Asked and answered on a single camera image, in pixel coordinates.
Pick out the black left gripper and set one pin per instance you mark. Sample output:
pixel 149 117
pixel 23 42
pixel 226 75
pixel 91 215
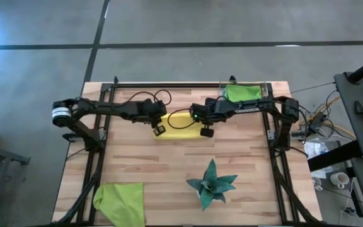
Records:
pixel 154 112

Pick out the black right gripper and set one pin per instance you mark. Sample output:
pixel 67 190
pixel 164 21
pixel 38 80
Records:
pixel 203 113

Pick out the yellow microfiber towel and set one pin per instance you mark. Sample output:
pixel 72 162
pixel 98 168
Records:
pixel 181 126

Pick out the grass green microfiber towel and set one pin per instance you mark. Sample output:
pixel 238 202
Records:
pixel 243 93

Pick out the snake plant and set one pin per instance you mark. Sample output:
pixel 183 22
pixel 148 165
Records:
pixel 211 186

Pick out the yellow-green microfiber towel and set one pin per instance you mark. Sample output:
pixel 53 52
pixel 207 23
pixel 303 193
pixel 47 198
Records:
pixel 121 205

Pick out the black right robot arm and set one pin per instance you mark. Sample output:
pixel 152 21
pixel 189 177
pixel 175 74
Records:
pixel 247 108

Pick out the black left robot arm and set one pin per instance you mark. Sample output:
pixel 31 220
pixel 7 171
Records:
pixel 106 108

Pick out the clear plastic bin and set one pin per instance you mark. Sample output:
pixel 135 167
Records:
pixel 265 89

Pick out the white plastic bag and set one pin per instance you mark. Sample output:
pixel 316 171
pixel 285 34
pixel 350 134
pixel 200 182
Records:
pixel 314 151

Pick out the small white cup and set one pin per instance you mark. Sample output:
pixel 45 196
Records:
pixel 316 183

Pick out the black cart leg beam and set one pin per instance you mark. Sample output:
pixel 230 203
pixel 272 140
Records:
pixel 332 157

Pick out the white mug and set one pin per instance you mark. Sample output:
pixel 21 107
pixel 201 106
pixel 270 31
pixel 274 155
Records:
pixel 339 179

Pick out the grey equipment cart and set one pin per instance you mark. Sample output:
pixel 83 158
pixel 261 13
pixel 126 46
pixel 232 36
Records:
pixel 354 132

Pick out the grey side table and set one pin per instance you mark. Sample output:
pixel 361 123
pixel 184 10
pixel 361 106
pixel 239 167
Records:
pixel 5 156

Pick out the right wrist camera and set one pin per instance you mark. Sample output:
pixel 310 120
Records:
pixel 207 132

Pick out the black aluminium table frame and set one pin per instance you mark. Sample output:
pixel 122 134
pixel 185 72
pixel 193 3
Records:
pixel 143 85

